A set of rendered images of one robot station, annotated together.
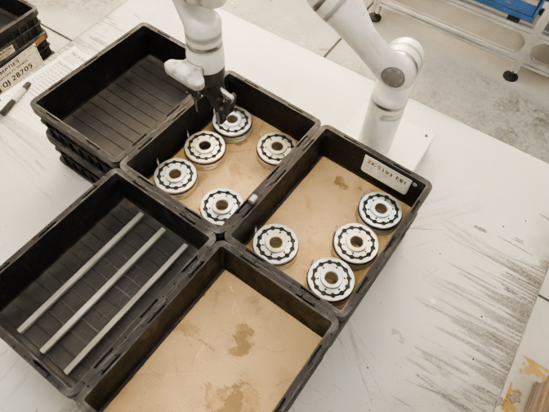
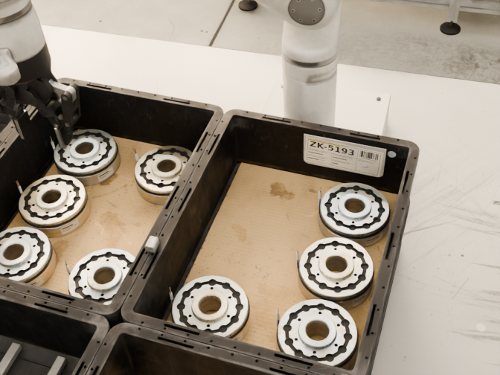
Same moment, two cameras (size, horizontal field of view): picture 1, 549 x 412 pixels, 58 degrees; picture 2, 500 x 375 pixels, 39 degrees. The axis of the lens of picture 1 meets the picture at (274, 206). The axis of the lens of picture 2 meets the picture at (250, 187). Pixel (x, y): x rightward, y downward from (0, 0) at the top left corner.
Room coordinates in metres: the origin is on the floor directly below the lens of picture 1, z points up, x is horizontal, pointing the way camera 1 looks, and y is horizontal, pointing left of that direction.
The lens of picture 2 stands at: (-0.01, 0.02, 1.64)
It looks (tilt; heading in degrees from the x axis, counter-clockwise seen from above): 47 degrees down; 350
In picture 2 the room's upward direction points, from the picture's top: 4 degrees counter-clockwise
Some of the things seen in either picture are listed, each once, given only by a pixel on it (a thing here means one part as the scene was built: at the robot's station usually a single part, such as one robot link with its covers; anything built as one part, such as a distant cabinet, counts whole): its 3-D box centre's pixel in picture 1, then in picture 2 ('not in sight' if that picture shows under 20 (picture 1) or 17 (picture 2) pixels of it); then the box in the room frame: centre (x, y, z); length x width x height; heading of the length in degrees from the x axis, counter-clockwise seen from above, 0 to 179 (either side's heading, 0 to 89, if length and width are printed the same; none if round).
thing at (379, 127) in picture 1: (381, 123); (309, 93); (0.91, -0.26, 0.85); 0.09 x 0.09 x 0.17; 73
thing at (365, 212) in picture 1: (380, 209); (354, 208); (0.63, -0.25, 0.86); 0.10 x 0.10 x 0.01
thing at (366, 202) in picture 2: (381, 208); (354, 206); (0.63, -0.25, 0.86); 0.05 x 0.05 x 0.01
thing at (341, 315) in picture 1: (332, 212); (283, 228); (0.57, -0.13, 0.92); 0.40 x 0.30 x 0.02; 148
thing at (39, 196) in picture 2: (204, 145); (51, 197); (0.77, 0.19, 0.86); 0.05 x 0.05 x 0.01
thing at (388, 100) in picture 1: (396, 75); (310, 12); (0.91, -0.26, 1.01); 0.09 x 0.09 x 0.17; 67
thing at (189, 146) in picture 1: (204, 146); (52, 199); (0.77, 0.19, 0.86); 0.10 x 0.10 x 0.01
